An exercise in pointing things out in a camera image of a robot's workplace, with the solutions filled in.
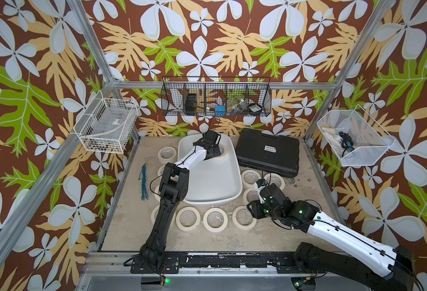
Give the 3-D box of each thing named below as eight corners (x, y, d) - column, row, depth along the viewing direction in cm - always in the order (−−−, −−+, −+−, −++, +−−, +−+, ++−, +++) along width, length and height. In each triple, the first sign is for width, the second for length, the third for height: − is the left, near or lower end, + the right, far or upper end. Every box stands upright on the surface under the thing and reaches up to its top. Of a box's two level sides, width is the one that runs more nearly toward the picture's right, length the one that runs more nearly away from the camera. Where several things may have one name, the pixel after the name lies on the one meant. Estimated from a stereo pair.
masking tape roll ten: (203, 232, 84) (203, 230, 81) (204, 210, 91) (203, 207, 88) (227, 232, 84) (228, 230, 81) (226, 210, 91) (227, 207, 88)
